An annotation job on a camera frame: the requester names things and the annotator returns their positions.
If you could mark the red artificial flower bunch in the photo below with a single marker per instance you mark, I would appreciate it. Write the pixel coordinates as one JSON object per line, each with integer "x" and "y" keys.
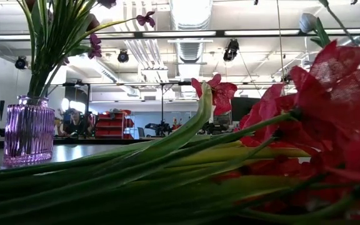
{"x": 327, "y": 122}
{"x": 223, "y": 95}

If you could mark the purple ribbed glass vase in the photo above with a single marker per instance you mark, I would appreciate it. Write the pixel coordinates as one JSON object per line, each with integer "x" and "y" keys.
{"x": 28, "y": 131}

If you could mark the black background robot arm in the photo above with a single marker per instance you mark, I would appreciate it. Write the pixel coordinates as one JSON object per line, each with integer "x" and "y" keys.
{"x": 158, "y": 128}

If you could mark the large black computer monitor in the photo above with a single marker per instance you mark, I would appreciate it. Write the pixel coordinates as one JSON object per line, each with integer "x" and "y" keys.
{"x": 244, "y": 107}

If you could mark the red shelf cart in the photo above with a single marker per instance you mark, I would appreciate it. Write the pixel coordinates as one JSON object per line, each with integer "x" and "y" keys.
{"x": 114, "y": 125}

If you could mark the black ceiling spotlight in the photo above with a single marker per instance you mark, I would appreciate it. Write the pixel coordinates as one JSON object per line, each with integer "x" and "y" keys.
{"x": 231, "y": 50}
{"x": 123, "y": 56}
{"x": 21, "y": 62}
{"x": 287, "y": 77}

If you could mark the black overhead light bar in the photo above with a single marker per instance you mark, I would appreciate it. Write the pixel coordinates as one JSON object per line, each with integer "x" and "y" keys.
{"x": 139, "y": 35}

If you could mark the person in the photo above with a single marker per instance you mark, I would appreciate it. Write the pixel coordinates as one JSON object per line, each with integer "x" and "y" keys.
{"x": 73, "y": 123}

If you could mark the black background rig frame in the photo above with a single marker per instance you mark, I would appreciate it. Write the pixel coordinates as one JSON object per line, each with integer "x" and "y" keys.
{"x": 162, "y": 103}

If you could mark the silver ventilation duct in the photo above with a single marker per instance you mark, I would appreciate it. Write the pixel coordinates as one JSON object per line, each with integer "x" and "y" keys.
{"x": 191, "y": 50}

